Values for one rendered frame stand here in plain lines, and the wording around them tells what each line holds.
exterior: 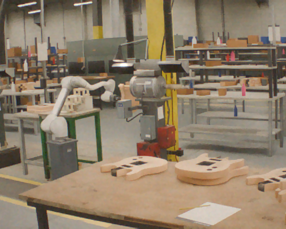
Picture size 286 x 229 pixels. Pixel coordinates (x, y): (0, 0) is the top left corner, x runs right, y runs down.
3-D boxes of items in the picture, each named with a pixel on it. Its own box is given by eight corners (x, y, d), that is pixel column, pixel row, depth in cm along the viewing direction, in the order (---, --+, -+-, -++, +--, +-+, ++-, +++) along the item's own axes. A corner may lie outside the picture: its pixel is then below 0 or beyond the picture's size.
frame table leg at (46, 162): (50, 180, 614) (44, 115, 600) (48, 181, 609) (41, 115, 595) (47, 180, 617) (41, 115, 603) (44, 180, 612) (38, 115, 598)
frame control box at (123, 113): (145, 121, 533) (144, 98, 529) (135, 124, 515) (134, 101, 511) (128, 120, 546) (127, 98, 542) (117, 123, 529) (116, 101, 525)
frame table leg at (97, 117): (104, 176, 625) (99, 110, 611) (101, 177, 621) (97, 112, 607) (101, 176, 628) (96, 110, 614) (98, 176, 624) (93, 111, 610)
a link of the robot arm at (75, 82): (87, 79, 553) (80, 79, 561) (78, 73, 539) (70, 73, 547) (85, 89, 550) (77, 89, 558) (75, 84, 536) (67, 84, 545)
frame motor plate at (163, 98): (171, 99, 539) (171, 96, 539) (161, 102, 520) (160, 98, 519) (145, 98, 559) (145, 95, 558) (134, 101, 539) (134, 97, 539)
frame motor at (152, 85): (169, 96, 542) (168, 74, 538) (157, 99, 520) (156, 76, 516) (139, 96, 564) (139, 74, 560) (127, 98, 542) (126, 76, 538)
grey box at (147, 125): (156, 138, 534) (153, 91, 525) (151, 140, 525) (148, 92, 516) (145, 137, 542) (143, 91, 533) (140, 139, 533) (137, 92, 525)
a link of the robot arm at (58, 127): (60, 137, 515) (59, 118, 511) (50, 136, 526) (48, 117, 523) (71, 135, 528) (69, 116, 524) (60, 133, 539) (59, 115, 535)
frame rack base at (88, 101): (93, 108, 616) (92, 95, 613) (85, 110, 604) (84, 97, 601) (78, 108, 632) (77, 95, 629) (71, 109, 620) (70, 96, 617)
